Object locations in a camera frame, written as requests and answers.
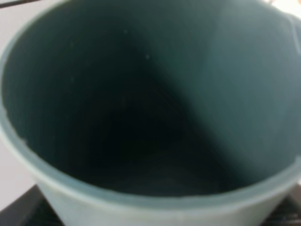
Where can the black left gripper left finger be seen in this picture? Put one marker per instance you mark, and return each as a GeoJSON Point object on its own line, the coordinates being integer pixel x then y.
{"type": "Point", "coordinates": [30, 209]}

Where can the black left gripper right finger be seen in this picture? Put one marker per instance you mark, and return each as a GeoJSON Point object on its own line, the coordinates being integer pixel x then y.
{"type": "Point", "coordinates": [283, 204]}

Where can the teal plastic cup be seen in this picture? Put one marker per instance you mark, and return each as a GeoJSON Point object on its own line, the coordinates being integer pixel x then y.
{"type": "Point", "coordinates": [156, 112]}

